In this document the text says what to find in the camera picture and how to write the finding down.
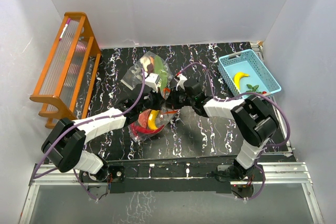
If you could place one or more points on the clear zip bag red slider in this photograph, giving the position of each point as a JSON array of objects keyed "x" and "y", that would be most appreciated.
[{"x": 139, "y": 115}]

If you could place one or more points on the light blue plastic basket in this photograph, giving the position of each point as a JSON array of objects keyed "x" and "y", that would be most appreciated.
[{"x": 247, "y": 61}]

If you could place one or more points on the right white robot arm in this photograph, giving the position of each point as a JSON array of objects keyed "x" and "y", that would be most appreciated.
[{"x": 254, "y": 119}]

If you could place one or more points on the pink white marker pen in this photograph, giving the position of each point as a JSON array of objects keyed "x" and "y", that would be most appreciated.
[{"x": 64, "y": 28}]

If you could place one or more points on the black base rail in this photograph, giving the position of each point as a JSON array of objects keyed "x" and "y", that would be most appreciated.
[{"x": 177, "y": 175}]

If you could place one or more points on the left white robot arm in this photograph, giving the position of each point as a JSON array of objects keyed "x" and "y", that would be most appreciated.
[{"x": 64, "y": 145}]

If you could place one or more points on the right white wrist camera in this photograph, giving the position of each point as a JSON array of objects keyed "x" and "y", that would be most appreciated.
[{"x": 180, "y": 80}]

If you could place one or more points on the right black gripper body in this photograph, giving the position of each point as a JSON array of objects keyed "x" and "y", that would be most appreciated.
[{"x": 179, "y": 99}]

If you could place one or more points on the clear bag with green leaf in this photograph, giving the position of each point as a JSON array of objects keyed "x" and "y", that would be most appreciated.
[{"x": 151, "y": 64}]

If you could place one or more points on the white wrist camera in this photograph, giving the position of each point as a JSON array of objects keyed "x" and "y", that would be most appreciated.
[
  {"x": 153, "y": 81},
  {"x": 180, "y": 80}
]

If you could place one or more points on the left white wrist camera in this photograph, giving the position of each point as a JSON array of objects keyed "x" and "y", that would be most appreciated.
[{"x": 153, "y": 81}]

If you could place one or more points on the fake cherry tomato vine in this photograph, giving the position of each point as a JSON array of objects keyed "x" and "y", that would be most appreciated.
[{"x": 255, "y": 89}]

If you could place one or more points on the orange wooden rack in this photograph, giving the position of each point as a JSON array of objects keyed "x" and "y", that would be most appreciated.
[{"x": 66, "y": 83}]

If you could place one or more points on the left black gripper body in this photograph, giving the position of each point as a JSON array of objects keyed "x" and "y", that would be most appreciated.
[{"x": 153, "y": 102}]

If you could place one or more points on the red fake chili pepper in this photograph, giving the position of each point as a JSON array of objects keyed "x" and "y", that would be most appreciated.
[{"x": 136, "y": 129}]

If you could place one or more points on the yellow fake banana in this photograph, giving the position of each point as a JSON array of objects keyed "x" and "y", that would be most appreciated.
[
  {"x": 237, "y": 78},
  {"x": 151, "y": 120}
]

